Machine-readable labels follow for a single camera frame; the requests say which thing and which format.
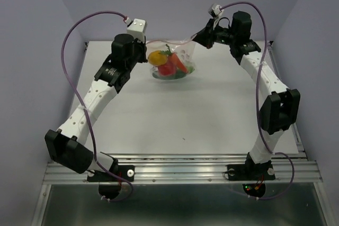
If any light green toy gourd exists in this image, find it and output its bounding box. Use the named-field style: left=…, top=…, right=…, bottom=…
left=184, top=63, right=195, bottom=75

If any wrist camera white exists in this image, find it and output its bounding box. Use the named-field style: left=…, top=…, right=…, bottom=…
left=124, top=17, right=147, bottom=43
left=208, top=3, right=224, bottom=23

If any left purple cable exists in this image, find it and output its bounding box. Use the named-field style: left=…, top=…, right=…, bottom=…
left=61, top=11, right=135, bottom=203

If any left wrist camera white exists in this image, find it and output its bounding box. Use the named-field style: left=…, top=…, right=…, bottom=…
left=124, top=17, right=147, bottom=43

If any aluminium frame rail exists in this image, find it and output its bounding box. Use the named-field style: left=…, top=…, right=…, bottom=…
left=42, top=153, right=324, bottom=186

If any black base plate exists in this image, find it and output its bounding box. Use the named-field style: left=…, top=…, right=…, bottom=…
left=87, top=152, right=135, bottom=183
left=226, top=155, right=275, bottom=181

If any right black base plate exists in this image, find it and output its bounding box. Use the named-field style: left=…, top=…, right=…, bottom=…
left=226, top=155, right=275, bottom=181

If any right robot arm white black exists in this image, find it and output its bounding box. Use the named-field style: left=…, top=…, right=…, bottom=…
left=193, top=11, right=300, bottom=181

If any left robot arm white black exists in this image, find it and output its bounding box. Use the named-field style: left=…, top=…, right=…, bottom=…
left=44, top=33, right=147, bottom=180

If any yellow toy potato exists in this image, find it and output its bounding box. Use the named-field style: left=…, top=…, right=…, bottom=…
left=148, top=50, right=168, bottom=66

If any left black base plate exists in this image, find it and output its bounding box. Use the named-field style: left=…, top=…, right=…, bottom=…
left=87, top=152, right=135, bottom=183

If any red toy bell pepper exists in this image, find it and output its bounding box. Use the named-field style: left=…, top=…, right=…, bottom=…
left=157, top=61, right=177, bottom=76

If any dark green toy cucumber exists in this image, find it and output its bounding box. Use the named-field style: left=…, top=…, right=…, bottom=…
left=155, top=73, right=186, bottom=80

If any clear zip top bag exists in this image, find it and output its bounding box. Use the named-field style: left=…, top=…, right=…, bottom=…
left=146, top=37, right=195, bottom=80

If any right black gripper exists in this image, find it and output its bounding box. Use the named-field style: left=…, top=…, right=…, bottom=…
left=190, top=19, right=237, bottom=50

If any orange toy carrot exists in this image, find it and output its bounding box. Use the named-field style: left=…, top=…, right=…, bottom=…
left=162, top=44, right=186, bottom=74

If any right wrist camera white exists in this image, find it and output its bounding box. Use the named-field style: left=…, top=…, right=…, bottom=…
left=208, top=3, right=224, bottom=23

